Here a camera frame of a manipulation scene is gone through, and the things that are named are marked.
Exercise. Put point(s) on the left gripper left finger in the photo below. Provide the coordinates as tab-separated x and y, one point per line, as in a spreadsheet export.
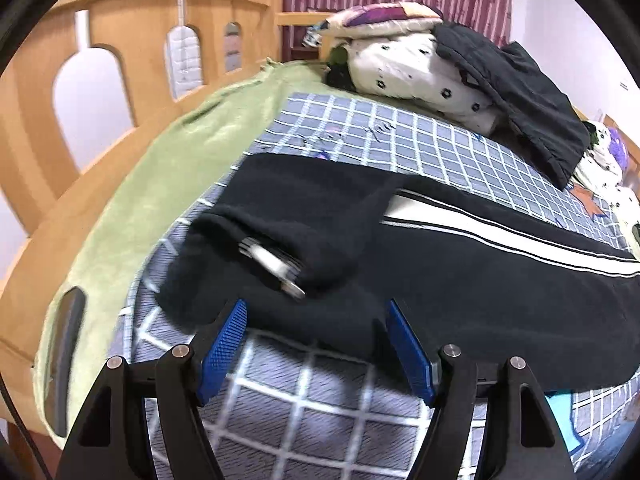
111	436

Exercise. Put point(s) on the black pants with white stripe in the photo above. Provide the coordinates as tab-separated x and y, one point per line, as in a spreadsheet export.
318	250

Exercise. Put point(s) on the green bed sheet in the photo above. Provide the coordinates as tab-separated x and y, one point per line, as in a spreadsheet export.
190	155

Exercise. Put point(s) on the blue grid blanket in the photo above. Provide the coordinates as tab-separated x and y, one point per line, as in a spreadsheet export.
290	409

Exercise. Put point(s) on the purple plush toy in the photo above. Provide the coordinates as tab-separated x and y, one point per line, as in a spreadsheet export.
618	149

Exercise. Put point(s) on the black jacket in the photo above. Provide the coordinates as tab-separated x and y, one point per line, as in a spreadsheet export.
543	123

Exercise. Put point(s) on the white floral quilt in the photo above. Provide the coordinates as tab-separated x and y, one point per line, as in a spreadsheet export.
408	68

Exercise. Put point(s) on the purple patterned pillow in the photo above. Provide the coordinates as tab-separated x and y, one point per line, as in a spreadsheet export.
379	20

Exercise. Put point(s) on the wooden bed frame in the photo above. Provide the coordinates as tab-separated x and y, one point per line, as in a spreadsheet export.
88	89

